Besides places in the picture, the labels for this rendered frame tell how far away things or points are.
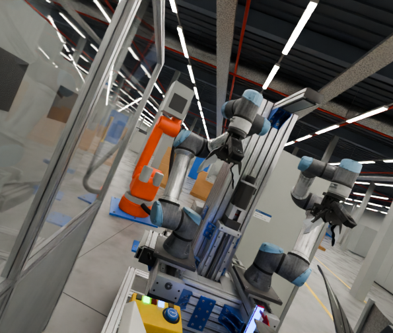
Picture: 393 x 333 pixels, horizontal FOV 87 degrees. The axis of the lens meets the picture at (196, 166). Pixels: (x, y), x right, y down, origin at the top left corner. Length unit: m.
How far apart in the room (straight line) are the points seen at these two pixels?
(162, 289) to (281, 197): 1.69
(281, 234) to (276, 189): 0.51
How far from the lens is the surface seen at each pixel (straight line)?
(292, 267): 1.28
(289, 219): 2.54
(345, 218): 0.95
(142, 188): 4.21
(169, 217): 1.04
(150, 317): 0.72
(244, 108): 0.77
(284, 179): 2.39
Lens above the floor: 1.52
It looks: 1 degrees down
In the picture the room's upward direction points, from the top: 24 degrees clockwise
